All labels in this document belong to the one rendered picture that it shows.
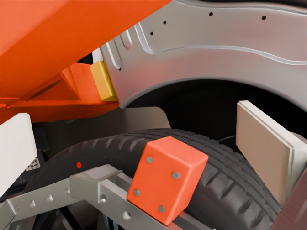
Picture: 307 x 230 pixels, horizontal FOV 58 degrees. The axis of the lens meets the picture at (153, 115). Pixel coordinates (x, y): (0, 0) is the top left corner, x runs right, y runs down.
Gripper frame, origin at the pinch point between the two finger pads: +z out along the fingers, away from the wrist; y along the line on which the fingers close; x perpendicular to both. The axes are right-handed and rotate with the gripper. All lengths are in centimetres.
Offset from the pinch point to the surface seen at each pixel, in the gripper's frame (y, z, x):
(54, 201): -15.7, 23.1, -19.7
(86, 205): -18, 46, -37
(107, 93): -15, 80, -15
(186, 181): 4.7, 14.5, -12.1
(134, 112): -17, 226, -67
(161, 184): 1.6, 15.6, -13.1
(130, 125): -20, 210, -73
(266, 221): 16.6, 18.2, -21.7
